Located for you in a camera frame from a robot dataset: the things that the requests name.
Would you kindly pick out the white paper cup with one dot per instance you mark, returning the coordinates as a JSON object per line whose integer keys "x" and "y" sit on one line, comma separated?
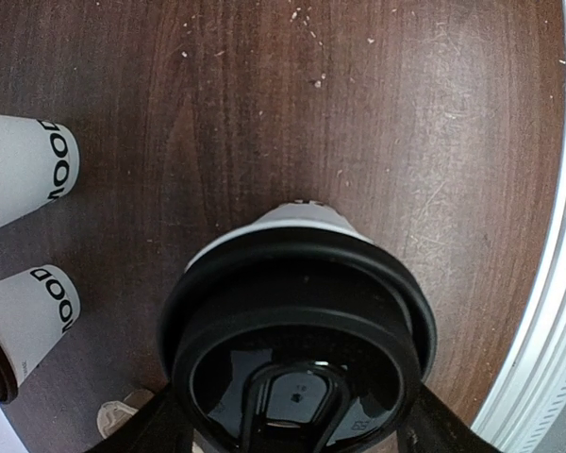
{"x": 299, "y": 213}
{"x": 37, "y": 308}

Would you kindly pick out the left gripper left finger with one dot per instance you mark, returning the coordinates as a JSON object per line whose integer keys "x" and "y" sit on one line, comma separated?
{"x": 159, "y": 426}

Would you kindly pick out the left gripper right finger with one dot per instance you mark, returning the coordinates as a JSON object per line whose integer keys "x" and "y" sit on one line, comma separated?
{"x": 431, "y": 426}

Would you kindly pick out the white paper cups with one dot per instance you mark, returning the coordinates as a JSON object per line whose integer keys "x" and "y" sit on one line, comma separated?
{"x": 39, "y": 164}

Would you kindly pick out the cardboard cup carrier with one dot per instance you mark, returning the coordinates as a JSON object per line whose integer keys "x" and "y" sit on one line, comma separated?
{"x": 112, "y": 415}

